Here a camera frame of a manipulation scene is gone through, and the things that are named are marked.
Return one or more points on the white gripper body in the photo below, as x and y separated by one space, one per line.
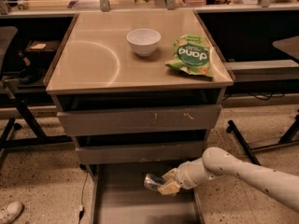
182 176

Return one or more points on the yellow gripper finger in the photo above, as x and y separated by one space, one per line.
170 174
171 187

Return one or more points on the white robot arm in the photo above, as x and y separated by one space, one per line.
216 162

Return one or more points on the middle grey drawer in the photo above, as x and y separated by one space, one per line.
141 153

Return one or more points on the open bottom grey drawer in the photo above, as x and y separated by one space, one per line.
119 197

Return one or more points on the top grey drawer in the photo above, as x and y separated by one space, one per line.
139 120

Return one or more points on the grey drawer cabinet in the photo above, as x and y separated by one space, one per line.
97 70

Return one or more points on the black wheeled stand leg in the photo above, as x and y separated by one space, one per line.
233 129

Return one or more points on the green dang chip bag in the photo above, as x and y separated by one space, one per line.
191 55

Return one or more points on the white bowl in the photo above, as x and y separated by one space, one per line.
143 42

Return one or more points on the white shoe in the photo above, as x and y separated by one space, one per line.
10 212

